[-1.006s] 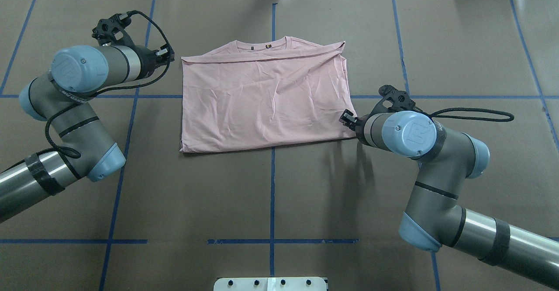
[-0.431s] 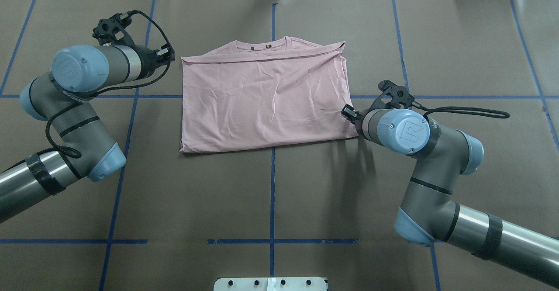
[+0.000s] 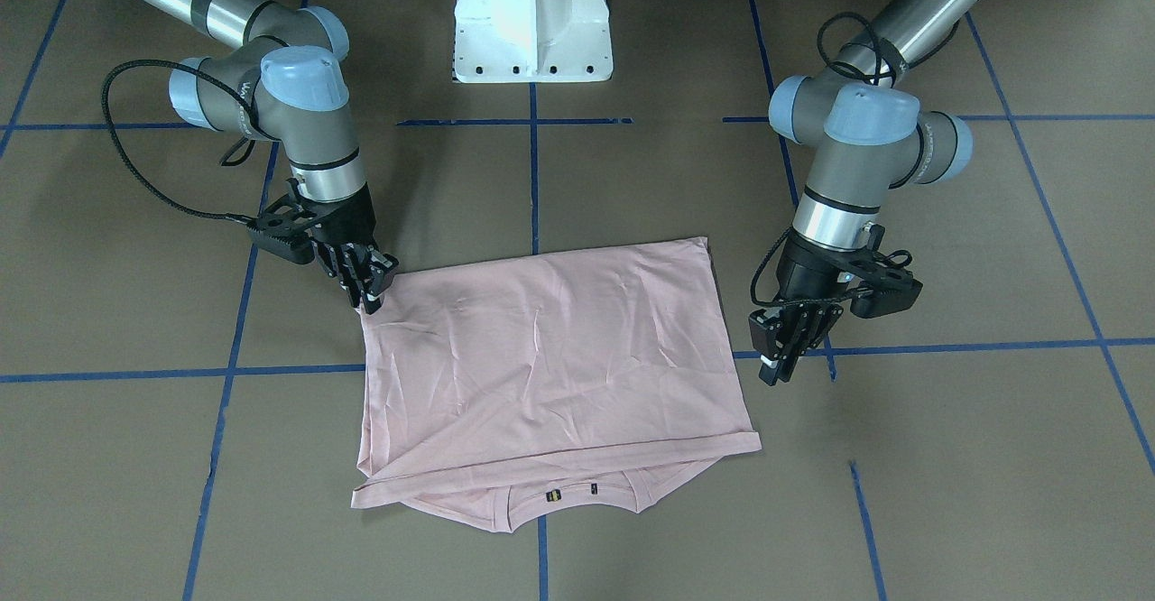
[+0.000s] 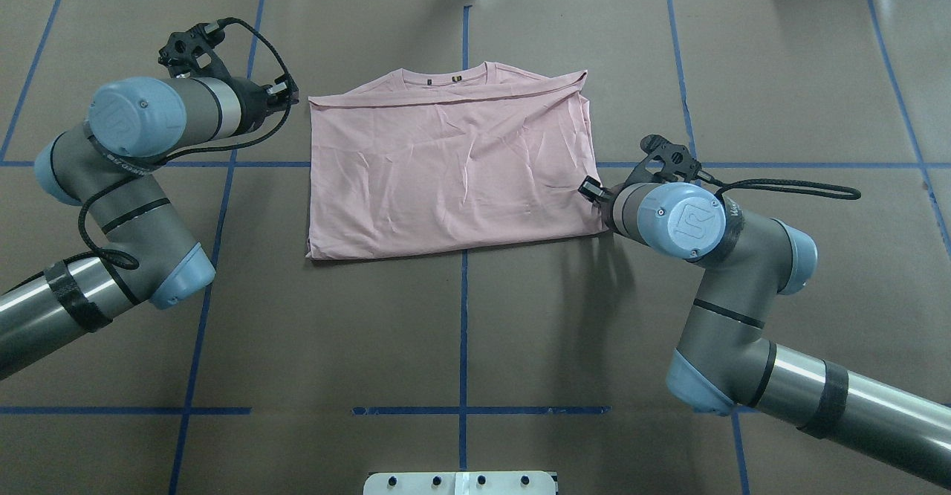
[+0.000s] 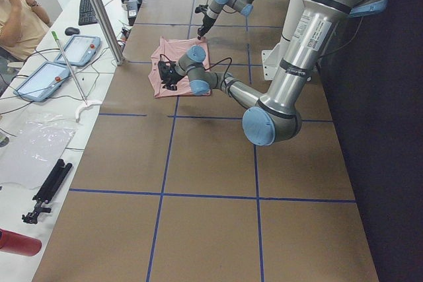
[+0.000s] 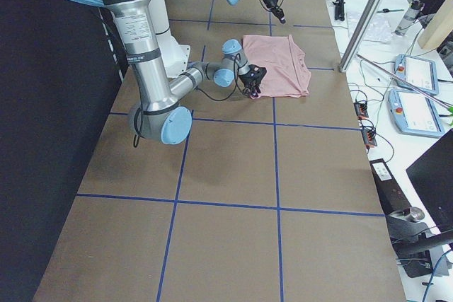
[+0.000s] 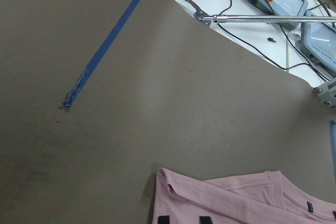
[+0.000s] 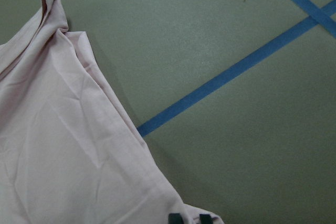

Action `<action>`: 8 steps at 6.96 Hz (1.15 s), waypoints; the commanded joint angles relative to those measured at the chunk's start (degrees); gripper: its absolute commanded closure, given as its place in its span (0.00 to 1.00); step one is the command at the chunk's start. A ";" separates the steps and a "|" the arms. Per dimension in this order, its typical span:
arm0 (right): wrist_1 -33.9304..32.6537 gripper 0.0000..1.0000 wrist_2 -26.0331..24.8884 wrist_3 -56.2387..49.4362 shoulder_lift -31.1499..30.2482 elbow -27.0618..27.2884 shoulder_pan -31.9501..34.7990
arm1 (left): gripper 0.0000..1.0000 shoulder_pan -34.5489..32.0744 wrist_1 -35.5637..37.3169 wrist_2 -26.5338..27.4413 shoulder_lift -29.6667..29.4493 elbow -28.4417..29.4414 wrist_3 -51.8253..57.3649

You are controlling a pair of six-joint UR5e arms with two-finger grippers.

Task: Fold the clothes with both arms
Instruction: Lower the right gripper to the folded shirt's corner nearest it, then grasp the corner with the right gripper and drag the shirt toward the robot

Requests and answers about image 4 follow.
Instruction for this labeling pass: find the pink Snoopy t-shirt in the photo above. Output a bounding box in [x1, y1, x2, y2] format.
[306, 62, 605, 261]

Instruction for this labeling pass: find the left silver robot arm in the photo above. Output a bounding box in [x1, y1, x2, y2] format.
[1, 17, 299, 378]

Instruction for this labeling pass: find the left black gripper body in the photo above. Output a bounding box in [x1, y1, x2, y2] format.
[158, 23, 299, 139]

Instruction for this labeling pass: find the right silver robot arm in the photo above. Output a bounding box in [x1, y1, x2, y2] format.
[580, 134, 950, 488]

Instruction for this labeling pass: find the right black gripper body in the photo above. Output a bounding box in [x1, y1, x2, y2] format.
[578, 134, 703, 206]

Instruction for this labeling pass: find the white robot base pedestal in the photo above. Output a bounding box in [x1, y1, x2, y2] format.
[363, 470, 560, 494]

